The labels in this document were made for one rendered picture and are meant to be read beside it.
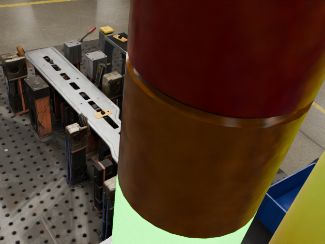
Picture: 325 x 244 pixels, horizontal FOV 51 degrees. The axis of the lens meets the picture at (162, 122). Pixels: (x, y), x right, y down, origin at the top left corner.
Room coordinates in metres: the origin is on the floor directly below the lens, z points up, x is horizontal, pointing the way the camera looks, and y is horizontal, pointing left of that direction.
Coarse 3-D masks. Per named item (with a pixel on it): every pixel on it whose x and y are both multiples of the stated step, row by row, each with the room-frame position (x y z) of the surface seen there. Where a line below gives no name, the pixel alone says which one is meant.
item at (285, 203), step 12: (312, 168) 1.01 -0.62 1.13; (288, 180) 0.92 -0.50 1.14; (300, 180) 0.99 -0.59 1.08; (276, 192) 0.89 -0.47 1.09; (288, 192) 0.95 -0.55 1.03; (264, 204) 0.81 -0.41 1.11; (276, 204) 0.77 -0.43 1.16; (288, 204) 0.89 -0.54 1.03; (264, 216) 0.79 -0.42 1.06; (276, 216) 0.76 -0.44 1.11; (276, 228) 0.75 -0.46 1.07
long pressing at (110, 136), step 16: (48, 48) 1.79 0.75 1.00; (32, 64) 1.60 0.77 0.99; (48, 64) 1.62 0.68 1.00; (64, 64) 1.65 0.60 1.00; (48, 80) 1.48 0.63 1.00; (64, 80) 1.50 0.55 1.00; (80, 80) 1.52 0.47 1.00; (64, 96) 1.36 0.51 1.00; (80, 96) 1.38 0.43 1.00; (96, 96) 1.41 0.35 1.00; (80, 112) 1.26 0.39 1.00; (96, 112) 1.28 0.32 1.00; (112, 112) 1.30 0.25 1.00; (96, 128) 1.17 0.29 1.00; (112, 128) 1.19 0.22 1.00; (112, 144) 1.08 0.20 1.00
